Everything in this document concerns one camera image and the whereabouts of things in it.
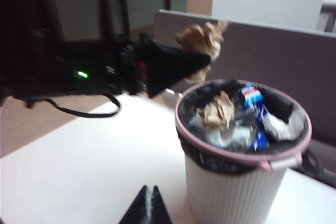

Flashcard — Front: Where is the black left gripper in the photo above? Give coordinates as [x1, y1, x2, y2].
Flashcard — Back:
[115, 32, 212, 98]

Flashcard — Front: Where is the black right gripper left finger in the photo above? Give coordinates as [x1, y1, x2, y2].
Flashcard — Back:
[118, 185, 153, 224]

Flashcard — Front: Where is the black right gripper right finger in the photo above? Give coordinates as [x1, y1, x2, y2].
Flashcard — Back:
[152, 185, 174, 224]

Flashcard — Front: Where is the brown paper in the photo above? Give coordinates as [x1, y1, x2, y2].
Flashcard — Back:
[196, 90, 236, 130]
[175, 16, 232, 83]

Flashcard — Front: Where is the white ribbed trash can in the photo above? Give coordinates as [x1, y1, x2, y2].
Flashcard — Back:
[183, 153, 289, 224]

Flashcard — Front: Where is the white ribbed trash bin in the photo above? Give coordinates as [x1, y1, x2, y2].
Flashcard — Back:
[174, 79, 313, 174]

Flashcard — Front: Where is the black plastic trash bag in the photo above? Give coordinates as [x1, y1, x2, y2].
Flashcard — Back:
[177, 79, 323, 180]

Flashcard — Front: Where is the blue snack bag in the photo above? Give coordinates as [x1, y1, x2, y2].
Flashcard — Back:
[240, 83, 271, 150]

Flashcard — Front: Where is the grey desk divider panel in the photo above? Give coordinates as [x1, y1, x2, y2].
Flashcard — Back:
[153, 8, 336, 180]

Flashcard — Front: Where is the white crumpled tissue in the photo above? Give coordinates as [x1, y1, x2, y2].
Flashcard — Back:
[262, 108, 305, 141]

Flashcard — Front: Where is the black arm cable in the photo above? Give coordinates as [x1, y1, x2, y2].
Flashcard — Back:
[25, 91, 121, 119]

